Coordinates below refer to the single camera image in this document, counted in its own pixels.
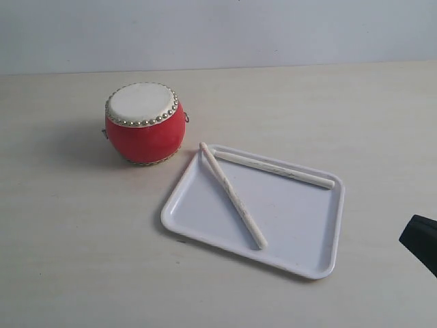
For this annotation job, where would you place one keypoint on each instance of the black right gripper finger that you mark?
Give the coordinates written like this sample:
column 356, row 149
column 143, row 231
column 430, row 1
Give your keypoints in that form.
column 419, row 237

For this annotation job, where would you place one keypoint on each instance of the white drumstick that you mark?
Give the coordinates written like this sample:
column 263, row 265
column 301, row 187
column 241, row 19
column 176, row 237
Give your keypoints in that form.
column 245, row 216
column 275, row 169

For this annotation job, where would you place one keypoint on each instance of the small red drum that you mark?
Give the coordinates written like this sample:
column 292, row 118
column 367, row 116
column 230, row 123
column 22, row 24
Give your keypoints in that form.
column 145, row 122

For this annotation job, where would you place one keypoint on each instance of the white plastic tray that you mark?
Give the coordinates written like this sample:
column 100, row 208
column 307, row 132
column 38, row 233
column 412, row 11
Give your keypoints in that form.
column 301, row 221

